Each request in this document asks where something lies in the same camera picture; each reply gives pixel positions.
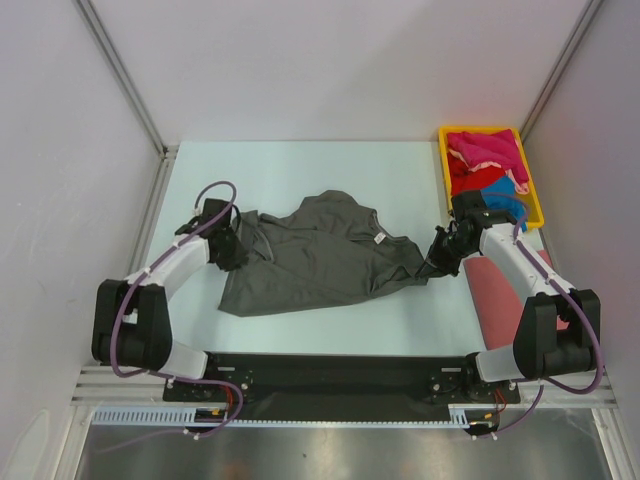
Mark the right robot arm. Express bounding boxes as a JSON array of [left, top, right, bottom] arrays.
[[416, 190, 604, 401]]

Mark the aluminium frame post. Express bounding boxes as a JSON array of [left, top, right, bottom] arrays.
[[72, 0, 167, 158], [520, 0, 607, 141]]

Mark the dark grey t-shirt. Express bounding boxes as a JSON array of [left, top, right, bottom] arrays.
[[219, 190, 428, 317]]

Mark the folded dusty red t-shirt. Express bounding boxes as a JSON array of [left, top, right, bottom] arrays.
[[464, 256, 544, 350]]

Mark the yellow plastic bin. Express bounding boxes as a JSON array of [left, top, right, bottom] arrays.
[[438, 126, 544, 228]]

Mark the blue t-shirt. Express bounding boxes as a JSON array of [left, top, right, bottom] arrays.
[[481, 176, 529, 232]]

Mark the left aluminium frame post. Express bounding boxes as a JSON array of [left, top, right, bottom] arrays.
[[72, 0, 167, 158]]

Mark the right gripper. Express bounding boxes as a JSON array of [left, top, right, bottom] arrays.
[[416, 225, 476, 279]]

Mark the white slotted cable duct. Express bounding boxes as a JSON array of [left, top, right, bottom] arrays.
[[91, 405, 498, 431]]

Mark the magenta pink t-shirt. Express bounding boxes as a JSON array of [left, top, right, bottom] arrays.
[[446, 130, 530, 195]]

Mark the right aluminium frame post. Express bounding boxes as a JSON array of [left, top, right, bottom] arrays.
[[520, 0, 607, 141]]

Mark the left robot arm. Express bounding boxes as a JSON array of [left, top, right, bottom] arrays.
[[91, 199, 248, 400]]

